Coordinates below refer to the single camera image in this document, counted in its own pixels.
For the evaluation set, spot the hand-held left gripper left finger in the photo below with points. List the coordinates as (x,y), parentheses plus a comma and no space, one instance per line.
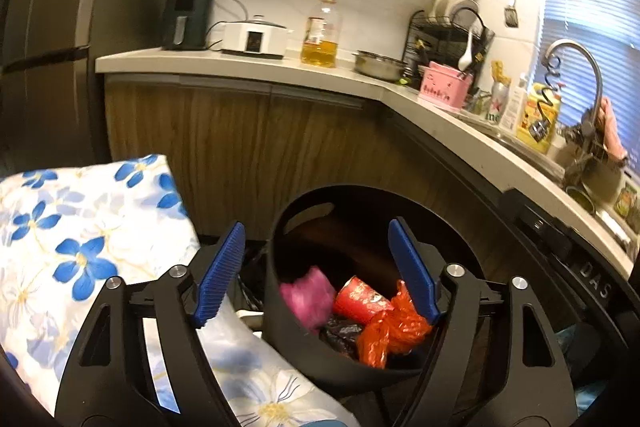
(220,277)

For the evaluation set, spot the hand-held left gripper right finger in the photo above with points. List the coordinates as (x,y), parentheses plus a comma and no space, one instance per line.
(412,277)

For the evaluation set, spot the red paper cup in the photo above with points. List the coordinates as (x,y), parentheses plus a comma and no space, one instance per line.
(360,299)

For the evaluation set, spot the red plastic bag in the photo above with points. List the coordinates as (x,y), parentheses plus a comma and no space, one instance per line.
(395,332)

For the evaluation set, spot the pink plastic bag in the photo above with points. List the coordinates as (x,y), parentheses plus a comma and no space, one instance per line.
(307,299)

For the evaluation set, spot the black round bin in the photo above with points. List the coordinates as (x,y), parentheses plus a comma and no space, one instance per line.
(290,347)

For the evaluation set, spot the steel kitchen sink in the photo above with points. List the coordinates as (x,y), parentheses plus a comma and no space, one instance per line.
(605,217)

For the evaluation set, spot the pink dish cloth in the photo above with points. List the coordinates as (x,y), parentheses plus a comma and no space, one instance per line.
(612,132)

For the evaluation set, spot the yellow detergent bottle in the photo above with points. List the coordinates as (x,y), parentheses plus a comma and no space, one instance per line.
(530,127)

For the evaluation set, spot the white plastic bottle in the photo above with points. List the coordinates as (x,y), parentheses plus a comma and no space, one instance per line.
(515,107)

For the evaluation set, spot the blue floral white tablecloth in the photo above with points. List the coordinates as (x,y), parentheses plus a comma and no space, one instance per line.
(75,227)

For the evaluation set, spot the white green drink can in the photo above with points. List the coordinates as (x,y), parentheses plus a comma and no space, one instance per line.
(496,104)

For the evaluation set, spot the pink utensil holder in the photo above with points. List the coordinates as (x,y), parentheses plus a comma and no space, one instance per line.
(442,87)

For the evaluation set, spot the steel sink faucet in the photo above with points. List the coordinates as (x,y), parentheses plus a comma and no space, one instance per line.
(570,43)

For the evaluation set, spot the white ladle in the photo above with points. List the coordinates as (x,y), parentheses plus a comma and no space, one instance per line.
(466,59)

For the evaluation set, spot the steel mixing bowl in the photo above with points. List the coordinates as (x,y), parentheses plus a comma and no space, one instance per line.
(380,66)

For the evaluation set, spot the white electric cooker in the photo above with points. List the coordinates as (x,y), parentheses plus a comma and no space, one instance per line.
(255,41)

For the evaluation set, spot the window blind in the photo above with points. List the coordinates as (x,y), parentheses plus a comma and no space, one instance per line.
(590,7)

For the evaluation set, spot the large cooking oil bottle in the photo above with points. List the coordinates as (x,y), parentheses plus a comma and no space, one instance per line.
(320,52)

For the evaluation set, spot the black air fryer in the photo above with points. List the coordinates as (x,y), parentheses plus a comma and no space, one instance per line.
(187,19)

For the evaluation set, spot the white plate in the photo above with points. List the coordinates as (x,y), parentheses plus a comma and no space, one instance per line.
(455,4)

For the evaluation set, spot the dark grey refrigerator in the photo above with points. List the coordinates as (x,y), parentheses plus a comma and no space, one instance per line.
(60,7)

